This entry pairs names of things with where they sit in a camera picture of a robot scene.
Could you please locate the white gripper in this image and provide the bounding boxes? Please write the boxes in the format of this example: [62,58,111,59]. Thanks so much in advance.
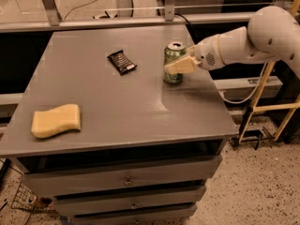
[164,35,223,75]

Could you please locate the green soda can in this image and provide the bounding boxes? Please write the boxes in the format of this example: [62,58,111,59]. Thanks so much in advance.
[163,41,187,84]

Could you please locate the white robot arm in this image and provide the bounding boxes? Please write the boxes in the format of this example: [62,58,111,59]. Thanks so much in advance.
[164,6,300,76]

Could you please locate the black snack packet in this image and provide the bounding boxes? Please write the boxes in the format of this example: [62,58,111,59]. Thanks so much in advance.
[108,50,137,75]

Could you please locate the grey drawer cabinet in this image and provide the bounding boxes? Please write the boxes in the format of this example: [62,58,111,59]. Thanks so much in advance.
[0,24,239,225]

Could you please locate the yellow sponge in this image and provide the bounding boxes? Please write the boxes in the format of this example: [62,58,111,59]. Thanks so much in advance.
[31,104,82,139]

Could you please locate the middle drawer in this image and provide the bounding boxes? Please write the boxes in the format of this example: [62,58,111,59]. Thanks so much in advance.
[54,185,206,216]

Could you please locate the drawer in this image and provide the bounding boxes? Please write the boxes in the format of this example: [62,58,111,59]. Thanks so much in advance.
[22,156,222,197]
[54,185,206,216]
[72,203,196,225]

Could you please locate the bottom drawer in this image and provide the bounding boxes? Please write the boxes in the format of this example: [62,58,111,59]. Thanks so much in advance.
[72,203,196,225]

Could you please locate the top drawer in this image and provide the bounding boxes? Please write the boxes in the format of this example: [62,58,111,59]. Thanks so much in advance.
[22,156,222,197]

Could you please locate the black cable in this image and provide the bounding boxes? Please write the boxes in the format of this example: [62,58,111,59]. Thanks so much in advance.
[174,13,201,45]

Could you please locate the white cable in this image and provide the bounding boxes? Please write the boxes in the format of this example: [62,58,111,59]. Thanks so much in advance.
[219,62,269,105]

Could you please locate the metal railing frame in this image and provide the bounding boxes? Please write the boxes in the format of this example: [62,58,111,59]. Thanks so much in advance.
[0,0,300,34]

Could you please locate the yellow wooden frame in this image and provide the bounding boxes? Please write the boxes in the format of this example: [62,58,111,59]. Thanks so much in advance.
[238,0,300,142]

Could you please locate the wire basket on floor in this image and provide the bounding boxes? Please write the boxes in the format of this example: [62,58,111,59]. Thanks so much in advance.
[11,183,53,214]

